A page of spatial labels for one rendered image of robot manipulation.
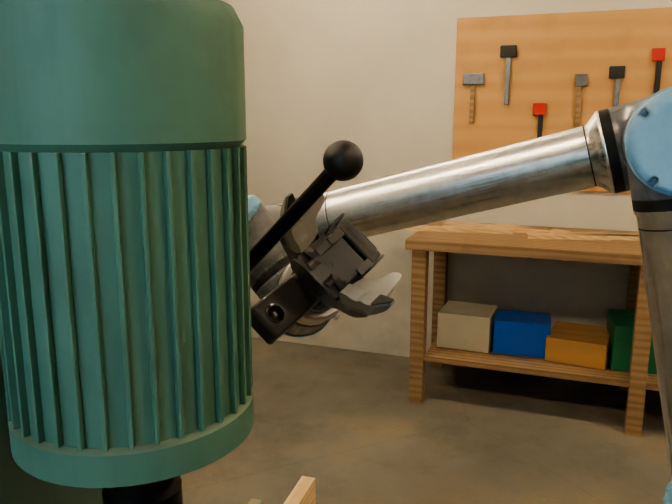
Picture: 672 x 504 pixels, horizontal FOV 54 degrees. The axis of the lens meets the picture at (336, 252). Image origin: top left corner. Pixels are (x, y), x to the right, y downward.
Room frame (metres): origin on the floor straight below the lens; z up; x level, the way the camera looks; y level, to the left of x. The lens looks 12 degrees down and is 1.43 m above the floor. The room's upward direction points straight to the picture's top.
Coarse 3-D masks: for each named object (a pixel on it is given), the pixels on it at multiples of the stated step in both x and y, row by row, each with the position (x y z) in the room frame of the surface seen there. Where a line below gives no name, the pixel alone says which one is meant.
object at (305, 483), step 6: (300, 480) 0.83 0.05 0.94; (306, 480) 0.83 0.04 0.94; (312, 480) 0.83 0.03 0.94; (300, 486) 0.81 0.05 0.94; (306, 486) 0.81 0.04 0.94; (312, 486) 0.82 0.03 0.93; (294, 492) 0.80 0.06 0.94; (300, 492) 0.80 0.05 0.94; (306, 492) 0.80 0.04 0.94; (312, 492) 0.82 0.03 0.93; (288, 498) 0.78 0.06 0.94; (294, 498) 0.78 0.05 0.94; (300, 498) 0.78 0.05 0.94; (306, 498) 0.80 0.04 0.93; (312, 498) 0.82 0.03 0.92
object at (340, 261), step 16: (336, 224) 0.79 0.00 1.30; (352, 224) 0.75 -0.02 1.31; (320, 240) 0.77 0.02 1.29; (336, 240) 0.74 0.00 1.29; (352, 240) 0.74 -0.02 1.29; (368, 240) 0.75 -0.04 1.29; (320, 256) 0.73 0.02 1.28; (336, 256) 0.74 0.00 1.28; (352, 256) 0.74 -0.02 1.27; (368, 256) 0.74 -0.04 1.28; (304, 272) 0.73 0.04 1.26; (320, 272) 0.72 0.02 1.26; (336, 272) 0.73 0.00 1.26; (352, 272) 0.73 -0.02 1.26; (304, 288) 0.76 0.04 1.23; (320, 288) 0.72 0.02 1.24; (320, 304) 0.81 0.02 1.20
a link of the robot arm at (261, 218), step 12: (252, 204) 0.94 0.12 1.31; (252, 216) 0.92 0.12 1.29; (264, 216) 0.94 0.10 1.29; (276, 216) 0.96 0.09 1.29; (252, 228) 0.92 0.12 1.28; (264, 228) 0.92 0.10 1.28; (252, 240) 0.91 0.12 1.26; (276, 252) 0.91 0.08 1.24; (264, 264) 0.90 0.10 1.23; (276, 264) 0.90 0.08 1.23; (252, 276) 0.91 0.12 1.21; (264, 276) 0.90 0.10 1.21; (252, 288) 0.92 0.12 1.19
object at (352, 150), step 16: (336, 144) 0.56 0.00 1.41; (352, 144) 0.56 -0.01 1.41; (336, 160) 0.55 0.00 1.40; (352, 160) 0.55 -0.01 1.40; (320, 176) 0.57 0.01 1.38; (336, 176) 0.55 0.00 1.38; (352, 176) 0.56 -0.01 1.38; (304, 192) 0.57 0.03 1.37; (320, 192) 0.57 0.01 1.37; (288, 208) 0.58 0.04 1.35; (304, 208) 0.57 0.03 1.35; (288, 224) 0.57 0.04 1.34; (272, 240) 0.58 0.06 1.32; (256, 256) 0.58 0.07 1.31
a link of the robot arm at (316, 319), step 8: (288, 272) 0.83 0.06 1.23; (280, 280) 0.84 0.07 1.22; (312, 312) 0.81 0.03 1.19; (320, 312) 0.81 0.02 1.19; (328, 312) 0.82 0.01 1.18; (336, 312) 0.82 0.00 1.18; (304, 320) 0.82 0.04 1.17; (312, 320) 0.81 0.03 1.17; (320, 320) 0.82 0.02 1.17; (328, 320) 0.85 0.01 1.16
